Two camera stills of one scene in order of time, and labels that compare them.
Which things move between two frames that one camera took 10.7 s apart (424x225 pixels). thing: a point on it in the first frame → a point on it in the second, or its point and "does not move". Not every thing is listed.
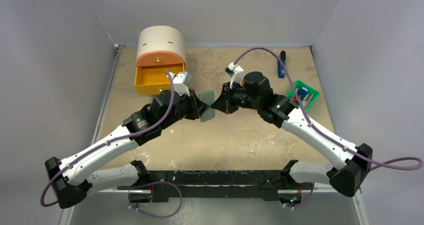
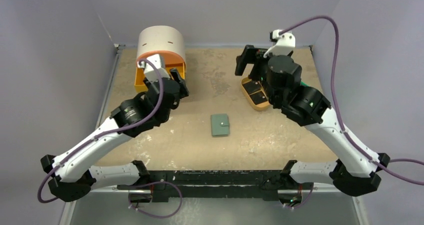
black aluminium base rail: [217, 184] does not move
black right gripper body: [227, 98] → [253, 59]
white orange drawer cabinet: [160, 45] does not move
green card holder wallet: [207, 96] → [219, 124]
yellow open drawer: [152, 80] does not move
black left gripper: [198, 107] → [183, 92]
